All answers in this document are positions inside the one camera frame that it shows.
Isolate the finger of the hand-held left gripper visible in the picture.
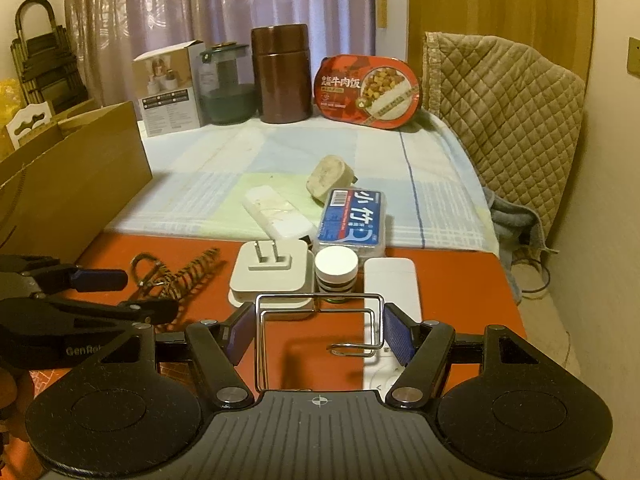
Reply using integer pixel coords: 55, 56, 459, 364
0, 296, 180, 326
22, 261, 129, 295

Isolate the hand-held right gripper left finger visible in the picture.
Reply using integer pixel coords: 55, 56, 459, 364
99, 304, 257, 409

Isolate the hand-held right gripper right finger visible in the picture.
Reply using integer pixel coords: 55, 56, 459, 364
382, 304, 542, 407

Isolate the metal wire rack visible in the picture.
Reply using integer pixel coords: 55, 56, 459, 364
254, 293, 387, 394

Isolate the small jar with white lid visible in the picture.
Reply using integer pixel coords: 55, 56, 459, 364
313, 247, 360, 302

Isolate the brown cardboard box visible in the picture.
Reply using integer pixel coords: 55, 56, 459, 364
0, 100, 154, 262

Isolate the blue dental floss box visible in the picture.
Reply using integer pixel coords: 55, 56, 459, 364
311, 187, 394, 256

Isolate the white flat remote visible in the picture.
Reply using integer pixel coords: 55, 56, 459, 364
360, 257, 420, 392

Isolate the white plug charger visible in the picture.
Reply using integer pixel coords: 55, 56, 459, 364
227, 239, 321, 311

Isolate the white remote control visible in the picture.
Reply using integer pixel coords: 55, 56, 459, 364
242, 185, 319, 244

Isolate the grey cloth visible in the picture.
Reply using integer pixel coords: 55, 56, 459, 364
481, 186, 547, 307

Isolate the pale plaid tablecloth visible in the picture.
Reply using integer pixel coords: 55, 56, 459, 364
101, 109, 502, 257

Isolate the beige plug adapter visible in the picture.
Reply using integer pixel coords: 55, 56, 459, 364
305, 155, 362, 206

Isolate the white carved wooden ornament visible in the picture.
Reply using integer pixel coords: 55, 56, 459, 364
2, 99, 57, 150

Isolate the yellow plastic bag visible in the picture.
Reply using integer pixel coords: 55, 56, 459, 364
0, 77, 24, 157

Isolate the white product box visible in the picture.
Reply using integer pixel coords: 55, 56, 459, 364
132, 40, 207, 139

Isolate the black folding step stool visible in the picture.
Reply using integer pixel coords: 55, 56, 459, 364
10, 0, 85, 113

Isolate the glass jar with green lid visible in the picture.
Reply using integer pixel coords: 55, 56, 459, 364
198, 42, 259, 126

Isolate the beige quilted cover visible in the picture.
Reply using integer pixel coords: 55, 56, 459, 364
422, 31, 587, 253

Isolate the red instant rice meal box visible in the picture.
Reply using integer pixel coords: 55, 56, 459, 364
312, 54, 422, 131

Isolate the brown thermos canister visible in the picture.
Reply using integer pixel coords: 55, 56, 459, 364
250, 23, 314, 125

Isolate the purple curtain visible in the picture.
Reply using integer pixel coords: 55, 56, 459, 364
64, 0, 377, 112

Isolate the wooden door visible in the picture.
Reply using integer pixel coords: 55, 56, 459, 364
407, 0, 597, 83

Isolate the braided rope with carabiner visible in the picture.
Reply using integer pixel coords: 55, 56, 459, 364
129, 247, 224, 312

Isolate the dark floor cable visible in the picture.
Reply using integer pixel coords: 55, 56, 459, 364
514, 254, 552, 307

